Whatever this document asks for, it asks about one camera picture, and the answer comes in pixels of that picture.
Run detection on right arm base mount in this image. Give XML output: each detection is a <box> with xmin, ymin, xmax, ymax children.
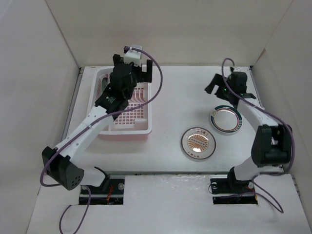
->
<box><xmin>210</xmin><ymin>176</ymin><xmax>258</xmax><ymax>205</ymax></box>

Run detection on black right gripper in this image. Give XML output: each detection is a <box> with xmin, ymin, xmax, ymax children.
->
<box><xmin>203</xmin><ymin>73</ymin><xmax>234</xmax><ymax>101</ymax></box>

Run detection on green red rimmed plate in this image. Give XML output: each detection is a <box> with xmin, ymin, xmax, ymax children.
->
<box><xmin>209</xmin><ymin>105</ymin><xmax>243</xmax><ymax>135</ymax></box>

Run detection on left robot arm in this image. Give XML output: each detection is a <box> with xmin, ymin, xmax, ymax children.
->
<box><xmin>40</xmin><ymin>50</ymin><xmax>156</xmax><ymax>194</ymax></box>

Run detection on white pink dish rack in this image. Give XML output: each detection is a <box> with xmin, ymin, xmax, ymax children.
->
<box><xmin>87</xmin><ymin>67</ymin><xmax>152</xmax><ymax>141</ymax></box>

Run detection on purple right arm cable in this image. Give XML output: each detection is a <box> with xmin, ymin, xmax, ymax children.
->
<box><xmin>222</xmin><ymin>58</ymin><xmax>297</xmax><ymax>214</ymax></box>

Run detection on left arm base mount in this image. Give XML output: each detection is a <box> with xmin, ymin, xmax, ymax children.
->
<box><xmin>89</xmin><ymin>175</ymin><xmax>125</xmax><ymax>205</ymax></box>

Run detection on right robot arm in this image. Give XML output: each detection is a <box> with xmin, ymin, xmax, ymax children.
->
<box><xmin>205</xmin><ymin>71</ymin><xmax>294</xmax><ymax>193</ymax></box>

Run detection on orange sunburst plate near front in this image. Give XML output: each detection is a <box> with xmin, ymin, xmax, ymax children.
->
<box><xmin>180</xmin><ymin>127</ymin><xmax>216</xmax><ymax>161</ymax></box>

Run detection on blue floral pattern plate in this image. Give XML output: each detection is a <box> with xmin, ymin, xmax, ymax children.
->
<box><xmin>101</xmin><ymin>77</ymin><xmax>109</xmax><ymax>92</ymax></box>

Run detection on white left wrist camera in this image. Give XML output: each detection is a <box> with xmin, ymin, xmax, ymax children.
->
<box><xmin>123</xmin><ymin>45</ymin><xmax>142</xmax><ymax>67</ymax></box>

